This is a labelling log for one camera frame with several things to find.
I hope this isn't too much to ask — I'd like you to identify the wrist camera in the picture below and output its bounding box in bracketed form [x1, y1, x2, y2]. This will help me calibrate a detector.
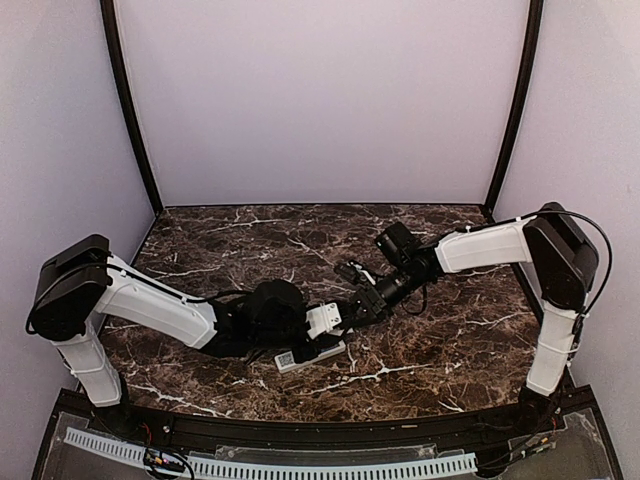
[334, 260, 376, 286]
[306, 302, 344, 340]

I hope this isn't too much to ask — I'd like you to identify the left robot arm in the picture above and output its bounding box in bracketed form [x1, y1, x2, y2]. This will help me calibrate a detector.
[26, 234, 348, 436]

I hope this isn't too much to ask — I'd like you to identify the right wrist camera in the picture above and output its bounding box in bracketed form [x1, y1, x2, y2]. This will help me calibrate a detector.
[334, 260, 376, 286]

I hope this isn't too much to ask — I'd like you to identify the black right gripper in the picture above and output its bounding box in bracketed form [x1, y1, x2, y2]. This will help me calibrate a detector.
[346, 264, 426, 328]

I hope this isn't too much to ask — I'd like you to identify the black corner post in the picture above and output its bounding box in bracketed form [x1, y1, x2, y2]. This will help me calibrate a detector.
[100, 0, 164, 216]
[483, 0, 544, 217]

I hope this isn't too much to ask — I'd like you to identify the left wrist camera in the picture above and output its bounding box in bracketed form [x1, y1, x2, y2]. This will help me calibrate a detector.
[306, 302, 344, 340]

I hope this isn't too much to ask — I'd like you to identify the black left corner post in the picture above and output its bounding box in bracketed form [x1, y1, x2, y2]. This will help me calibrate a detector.
[100, 0, 164, 216]

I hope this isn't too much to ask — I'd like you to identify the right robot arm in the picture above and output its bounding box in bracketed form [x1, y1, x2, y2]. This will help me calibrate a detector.
[346, 202, 613, 434]

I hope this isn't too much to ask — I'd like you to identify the white slotted cable duct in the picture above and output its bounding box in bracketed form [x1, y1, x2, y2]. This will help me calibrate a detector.
[64, 427, 477, 479]

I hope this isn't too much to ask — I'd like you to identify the white remote control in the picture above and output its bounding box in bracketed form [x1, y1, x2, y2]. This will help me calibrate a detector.
[274, 341, 346, 374]

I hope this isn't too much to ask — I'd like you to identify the black right corner post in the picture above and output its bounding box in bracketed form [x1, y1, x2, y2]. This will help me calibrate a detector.
[483, 0, 544, 217]

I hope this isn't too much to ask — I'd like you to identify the black front rail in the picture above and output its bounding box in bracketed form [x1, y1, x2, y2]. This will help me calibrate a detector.
[46, 386, 615, 465]

